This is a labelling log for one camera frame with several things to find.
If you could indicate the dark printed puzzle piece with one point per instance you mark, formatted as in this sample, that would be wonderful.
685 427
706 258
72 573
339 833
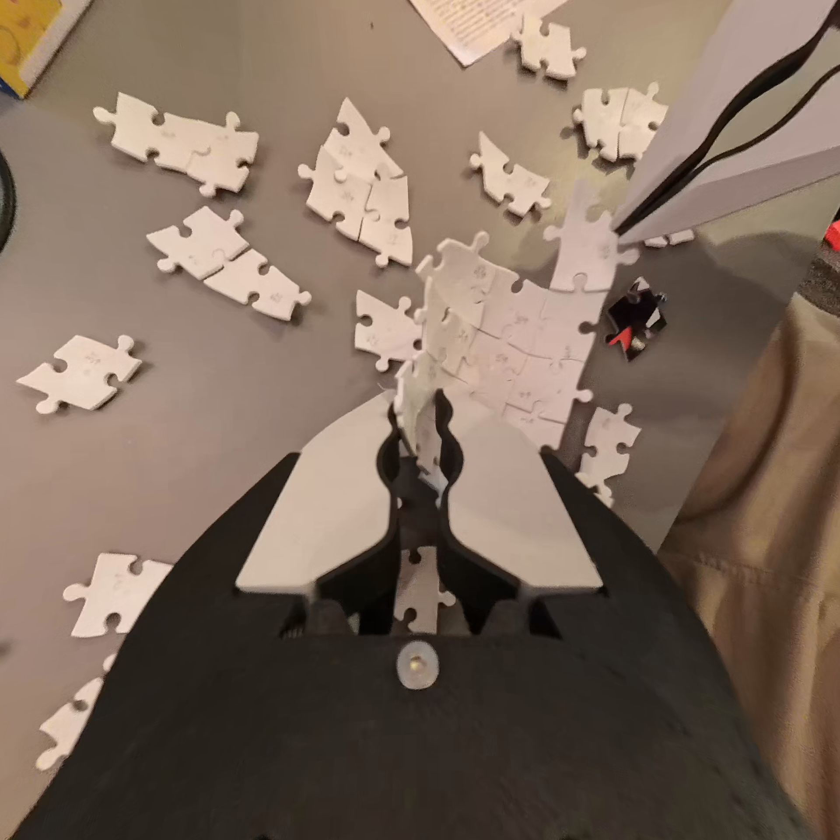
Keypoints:
633 321

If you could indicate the single white puzzle piece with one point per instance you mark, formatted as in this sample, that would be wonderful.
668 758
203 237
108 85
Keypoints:
587 253

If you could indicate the white instruction leaflet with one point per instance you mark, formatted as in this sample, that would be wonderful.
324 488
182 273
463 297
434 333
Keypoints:
472 26

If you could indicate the person's beige trousers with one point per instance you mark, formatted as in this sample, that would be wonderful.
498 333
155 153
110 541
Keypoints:
774 525

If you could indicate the white puzzle pieces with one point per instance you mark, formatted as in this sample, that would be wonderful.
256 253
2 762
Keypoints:
190 141

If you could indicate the blue puzzle box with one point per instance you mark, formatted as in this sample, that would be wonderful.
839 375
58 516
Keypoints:
26 39

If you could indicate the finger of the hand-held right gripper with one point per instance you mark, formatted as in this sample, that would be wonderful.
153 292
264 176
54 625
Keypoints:
774 177
741 59

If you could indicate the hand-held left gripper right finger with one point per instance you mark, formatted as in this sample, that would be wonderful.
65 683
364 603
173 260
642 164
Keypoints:
518 518

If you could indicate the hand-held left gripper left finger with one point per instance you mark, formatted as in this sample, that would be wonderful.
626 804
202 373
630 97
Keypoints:
328 512

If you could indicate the assembled white puzzle ball section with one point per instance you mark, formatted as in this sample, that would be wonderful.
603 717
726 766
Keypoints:
512 341

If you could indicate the black round puzzle stand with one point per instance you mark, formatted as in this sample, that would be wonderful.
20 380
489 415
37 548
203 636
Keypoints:
5 197

